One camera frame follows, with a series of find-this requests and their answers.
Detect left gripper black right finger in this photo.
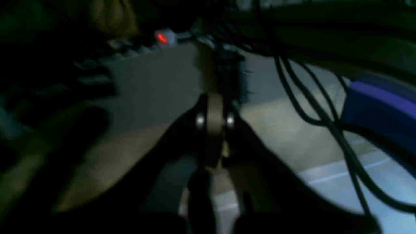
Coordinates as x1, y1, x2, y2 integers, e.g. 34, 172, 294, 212
223, 104, 381, 234

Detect white power strip red switch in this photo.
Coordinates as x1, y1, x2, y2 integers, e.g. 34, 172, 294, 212
73, 28, 198, 70

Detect black hanging cables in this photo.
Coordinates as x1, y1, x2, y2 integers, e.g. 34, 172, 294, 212
253, 0, 416, 216

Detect blue plastic box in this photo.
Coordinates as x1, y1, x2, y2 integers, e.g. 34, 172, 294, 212
340, 79, 416, 177

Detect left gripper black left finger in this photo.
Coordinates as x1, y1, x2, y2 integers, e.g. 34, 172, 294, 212
49, 94, 210, 234

